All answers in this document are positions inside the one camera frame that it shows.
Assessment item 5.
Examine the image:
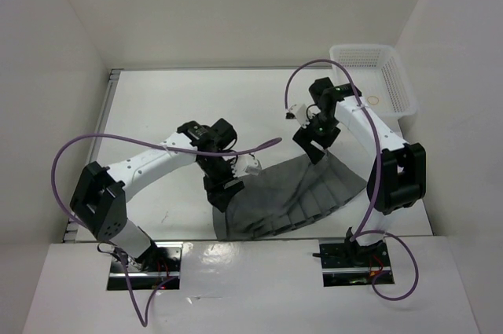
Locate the orange rubber band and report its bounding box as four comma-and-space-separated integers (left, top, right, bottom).
367, 95, 380, 105

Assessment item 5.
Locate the white perforated plastic basket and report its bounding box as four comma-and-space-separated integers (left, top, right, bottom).
329, 44, 417, 119

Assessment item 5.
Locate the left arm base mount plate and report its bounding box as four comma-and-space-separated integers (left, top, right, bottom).
106, 243, 182, 292

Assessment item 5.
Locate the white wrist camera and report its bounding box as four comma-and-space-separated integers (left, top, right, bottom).
231, 154, 262, 177
285, 104, 310, 127

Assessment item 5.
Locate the aluminium table edge rail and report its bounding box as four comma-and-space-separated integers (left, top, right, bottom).
62, 68, 123, 243

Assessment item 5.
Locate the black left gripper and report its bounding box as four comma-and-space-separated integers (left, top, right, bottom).
196, 153, 244, 212

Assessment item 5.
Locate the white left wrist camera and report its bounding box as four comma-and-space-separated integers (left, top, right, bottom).
231, 154, 262, 177

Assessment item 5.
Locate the grey pleated skirt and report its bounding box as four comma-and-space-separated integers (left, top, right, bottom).
212, 152, 366, 241

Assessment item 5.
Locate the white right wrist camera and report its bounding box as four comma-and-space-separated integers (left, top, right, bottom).
285, 104, 310, 127

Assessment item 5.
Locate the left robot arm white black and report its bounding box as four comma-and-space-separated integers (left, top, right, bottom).
70, 119, 244, 271

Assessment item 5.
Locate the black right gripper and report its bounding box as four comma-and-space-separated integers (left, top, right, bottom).
293, 112, 342, 164

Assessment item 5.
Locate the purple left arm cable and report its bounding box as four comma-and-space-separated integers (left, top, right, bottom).
50, 134, 283, 328

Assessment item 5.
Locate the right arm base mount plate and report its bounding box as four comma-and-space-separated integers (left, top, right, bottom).
312, 240, 395, 287

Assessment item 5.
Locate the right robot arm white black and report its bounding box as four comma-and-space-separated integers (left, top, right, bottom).
287, 78, 426, 266

